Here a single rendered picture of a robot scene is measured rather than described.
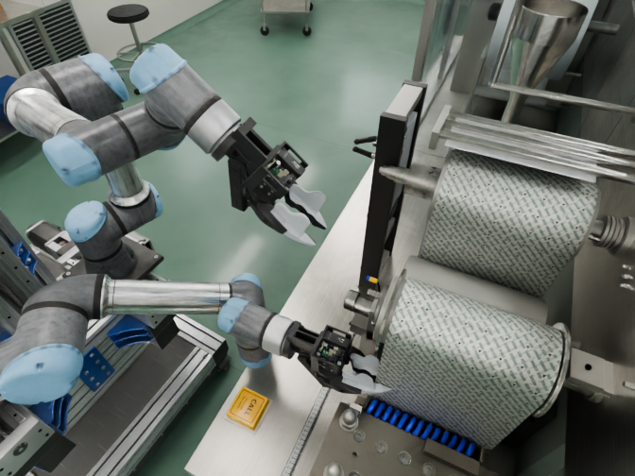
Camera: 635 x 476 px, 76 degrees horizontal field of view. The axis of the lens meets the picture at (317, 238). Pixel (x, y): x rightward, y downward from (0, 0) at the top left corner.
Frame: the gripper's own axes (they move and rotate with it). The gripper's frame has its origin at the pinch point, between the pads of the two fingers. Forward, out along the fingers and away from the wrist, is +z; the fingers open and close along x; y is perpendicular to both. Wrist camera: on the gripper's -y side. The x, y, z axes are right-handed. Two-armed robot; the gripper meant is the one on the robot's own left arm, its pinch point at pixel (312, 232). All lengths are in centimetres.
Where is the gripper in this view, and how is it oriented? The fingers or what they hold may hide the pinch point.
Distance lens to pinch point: 67.4
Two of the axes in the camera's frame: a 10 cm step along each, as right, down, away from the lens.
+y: 5.8, -3.2, -7.5
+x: 4.2, -6.7, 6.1
